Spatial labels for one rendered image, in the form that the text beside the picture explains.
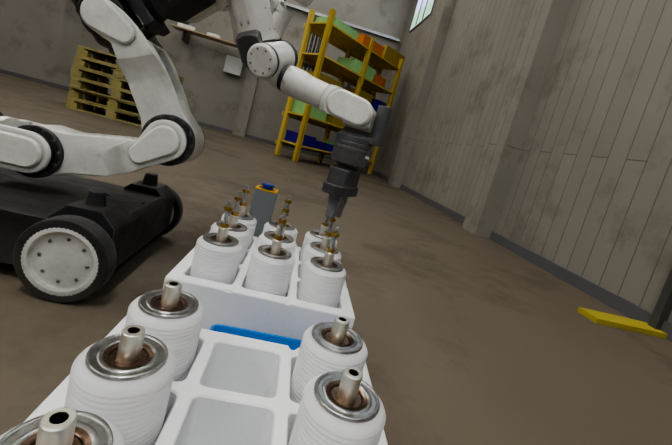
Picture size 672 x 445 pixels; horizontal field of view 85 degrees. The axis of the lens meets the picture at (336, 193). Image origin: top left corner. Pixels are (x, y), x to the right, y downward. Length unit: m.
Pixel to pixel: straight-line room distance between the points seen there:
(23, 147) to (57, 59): 9.94
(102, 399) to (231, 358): 0.25
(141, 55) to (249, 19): 0.33
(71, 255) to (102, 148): 0.32
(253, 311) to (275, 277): 0.08
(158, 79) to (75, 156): 0.31
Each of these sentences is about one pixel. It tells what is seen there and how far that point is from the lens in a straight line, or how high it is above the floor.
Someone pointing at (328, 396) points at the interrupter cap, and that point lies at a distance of 0.46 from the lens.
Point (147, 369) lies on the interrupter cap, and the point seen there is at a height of 0.25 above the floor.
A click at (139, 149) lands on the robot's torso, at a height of 0.36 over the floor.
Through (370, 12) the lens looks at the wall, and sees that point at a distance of 10.20.
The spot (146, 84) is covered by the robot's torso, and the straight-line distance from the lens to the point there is 1.16.
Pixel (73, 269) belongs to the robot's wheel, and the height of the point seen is 0.08.
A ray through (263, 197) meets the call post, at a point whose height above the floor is 0.29.
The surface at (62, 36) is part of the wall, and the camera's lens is 11.17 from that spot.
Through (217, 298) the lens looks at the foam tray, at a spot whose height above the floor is 0.16.
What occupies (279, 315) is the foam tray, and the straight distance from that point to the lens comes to 0.80.
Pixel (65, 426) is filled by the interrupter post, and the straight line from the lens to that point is 0.36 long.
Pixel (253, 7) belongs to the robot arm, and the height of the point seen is 0.76.
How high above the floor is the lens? 0.52
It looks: 8 degrees down
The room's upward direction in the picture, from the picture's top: 15 degrees clockwise
